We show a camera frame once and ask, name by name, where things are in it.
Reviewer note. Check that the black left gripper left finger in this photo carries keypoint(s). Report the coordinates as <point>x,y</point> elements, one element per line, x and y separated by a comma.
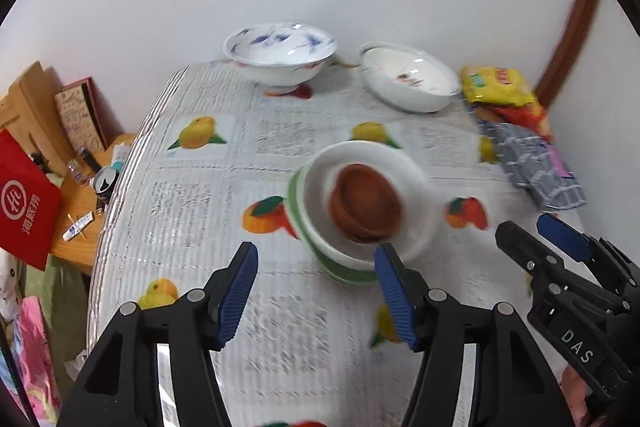
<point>119,383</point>

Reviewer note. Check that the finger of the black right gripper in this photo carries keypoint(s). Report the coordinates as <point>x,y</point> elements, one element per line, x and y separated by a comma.
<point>607,263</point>
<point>552,281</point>

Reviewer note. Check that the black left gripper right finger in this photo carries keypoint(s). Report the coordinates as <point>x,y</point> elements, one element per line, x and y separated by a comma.
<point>513,383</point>

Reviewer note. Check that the brown clay bowl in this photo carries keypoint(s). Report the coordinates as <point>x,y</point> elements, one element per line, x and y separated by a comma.
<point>360,234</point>
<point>364,195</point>

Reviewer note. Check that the plain white bowl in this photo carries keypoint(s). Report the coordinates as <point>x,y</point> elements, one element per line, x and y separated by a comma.
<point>417,192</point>

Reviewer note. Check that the grey checked cloth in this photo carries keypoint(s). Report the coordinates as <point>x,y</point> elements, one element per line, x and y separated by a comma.
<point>534,165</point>

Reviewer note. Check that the pink floral bag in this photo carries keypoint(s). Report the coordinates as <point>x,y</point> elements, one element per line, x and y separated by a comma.
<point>29,351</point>

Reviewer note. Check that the red chips bag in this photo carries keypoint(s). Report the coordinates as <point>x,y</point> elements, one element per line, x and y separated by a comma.
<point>530,116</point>

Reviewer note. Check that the small white tube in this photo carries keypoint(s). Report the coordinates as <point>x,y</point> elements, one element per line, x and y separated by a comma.
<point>77,226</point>

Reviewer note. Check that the yellow chips bag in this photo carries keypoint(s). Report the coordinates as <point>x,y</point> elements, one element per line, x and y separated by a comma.
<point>496,86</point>

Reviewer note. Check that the black white can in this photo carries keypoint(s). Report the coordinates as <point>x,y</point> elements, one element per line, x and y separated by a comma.
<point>104,182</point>

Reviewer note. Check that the large white bowl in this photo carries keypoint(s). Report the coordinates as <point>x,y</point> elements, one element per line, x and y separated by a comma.
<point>407,78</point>

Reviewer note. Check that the patterned brown box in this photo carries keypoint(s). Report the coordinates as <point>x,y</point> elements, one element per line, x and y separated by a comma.
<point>80,117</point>

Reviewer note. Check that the cardboard box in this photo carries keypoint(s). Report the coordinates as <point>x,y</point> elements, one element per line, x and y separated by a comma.
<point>29,113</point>

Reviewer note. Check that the blue patterned white bowl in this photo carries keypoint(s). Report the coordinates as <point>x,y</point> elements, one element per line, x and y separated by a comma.
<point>279,55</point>

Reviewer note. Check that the brown wooden door frame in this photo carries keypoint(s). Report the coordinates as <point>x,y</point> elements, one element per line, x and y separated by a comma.
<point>566,53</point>

